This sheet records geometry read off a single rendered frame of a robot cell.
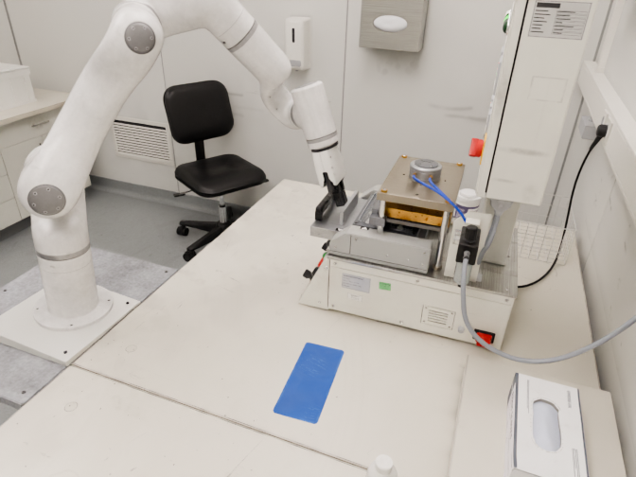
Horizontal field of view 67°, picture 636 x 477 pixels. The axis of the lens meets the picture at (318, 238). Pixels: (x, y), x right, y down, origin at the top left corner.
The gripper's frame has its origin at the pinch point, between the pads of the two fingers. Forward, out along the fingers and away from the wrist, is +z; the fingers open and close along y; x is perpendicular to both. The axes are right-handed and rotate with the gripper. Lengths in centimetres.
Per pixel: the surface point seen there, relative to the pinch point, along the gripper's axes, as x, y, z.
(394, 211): 17.1, 10.2, 1.9
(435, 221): 26.5, 10.2, 6.1
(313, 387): -1, 44, 27
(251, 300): -26.4, 20.2, 18.1
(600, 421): 55, 35, 43
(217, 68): -118, -149, -41
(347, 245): 5.2, 16.3, 6.6
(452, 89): 14, -146, 4
